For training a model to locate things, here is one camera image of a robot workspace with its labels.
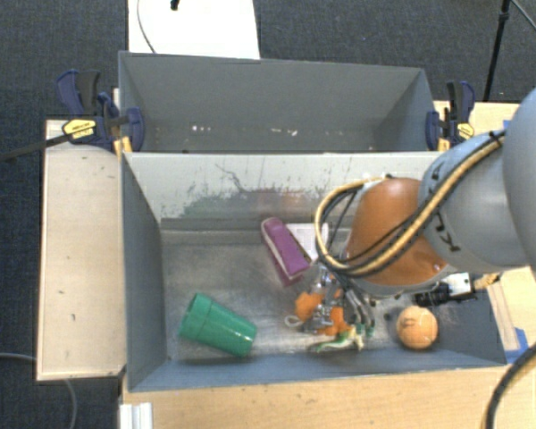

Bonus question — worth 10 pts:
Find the green plastic cup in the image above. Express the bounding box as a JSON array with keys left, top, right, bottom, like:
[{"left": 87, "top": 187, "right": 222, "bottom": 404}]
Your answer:
[{"left": 178, "top": 292, "right": 258, "bottom": 358}]

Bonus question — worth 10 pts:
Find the black cylinder on white bracket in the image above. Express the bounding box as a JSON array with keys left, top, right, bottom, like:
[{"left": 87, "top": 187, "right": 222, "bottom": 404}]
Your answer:
[{"left": 413, "top": 272, "right": 480, "bottom": 308}]

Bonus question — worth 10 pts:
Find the white flat packet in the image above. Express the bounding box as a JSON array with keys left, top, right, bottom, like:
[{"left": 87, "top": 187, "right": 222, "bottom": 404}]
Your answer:
[{"left": 286, "top": 222, "right": 331, "bottom": 263}]

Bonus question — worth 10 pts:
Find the orange ball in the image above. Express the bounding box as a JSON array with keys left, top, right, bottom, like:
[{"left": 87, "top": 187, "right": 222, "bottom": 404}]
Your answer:
[{"left": 395, "top": 306, "right": 440, "bottom": 351}]

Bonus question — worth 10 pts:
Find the orange toy carrot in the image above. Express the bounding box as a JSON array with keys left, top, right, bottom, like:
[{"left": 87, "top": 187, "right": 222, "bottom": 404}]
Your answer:
[{"left": 284, "top": 286, "right": 368, "bottom": 354}]

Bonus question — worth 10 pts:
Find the grey metal bin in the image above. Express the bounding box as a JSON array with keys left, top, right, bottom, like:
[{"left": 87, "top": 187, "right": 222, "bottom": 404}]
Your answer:
[{"left": 117, "top": 50, "right": 508, "bottom": 393}]

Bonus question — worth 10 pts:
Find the purple sponge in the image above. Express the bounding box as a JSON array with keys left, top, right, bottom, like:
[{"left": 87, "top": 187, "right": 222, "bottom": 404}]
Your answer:
[{"left": 260, "top": 215, "right": 313, "bottom": 288}]

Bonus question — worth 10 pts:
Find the pale wood flat board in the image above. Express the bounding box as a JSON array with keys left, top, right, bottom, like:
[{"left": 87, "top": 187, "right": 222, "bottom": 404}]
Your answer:
[{"left": 36, "top": 119, "right": 129, "bottom": 382}]

